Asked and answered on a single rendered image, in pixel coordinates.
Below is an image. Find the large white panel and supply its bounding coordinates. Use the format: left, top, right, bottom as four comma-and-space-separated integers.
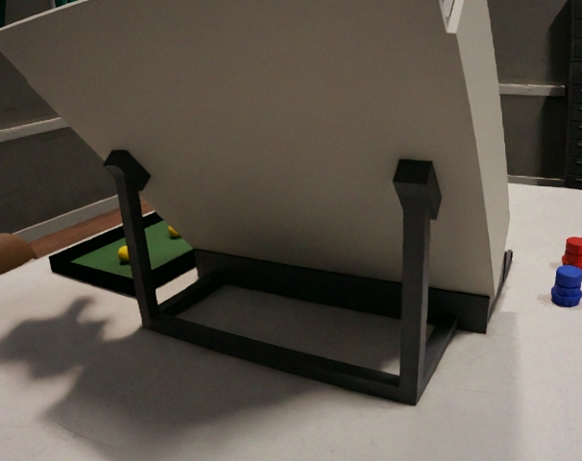
0, 0, 513, 334

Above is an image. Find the red plug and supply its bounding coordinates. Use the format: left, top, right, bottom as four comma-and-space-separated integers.
562, 237, 582, 270

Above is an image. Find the blue plug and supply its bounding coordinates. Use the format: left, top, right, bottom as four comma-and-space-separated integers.
550, 265, 582, 307

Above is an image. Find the dark grey support stand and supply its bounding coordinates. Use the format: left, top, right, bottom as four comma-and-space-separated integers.
103, 150, 457, 406

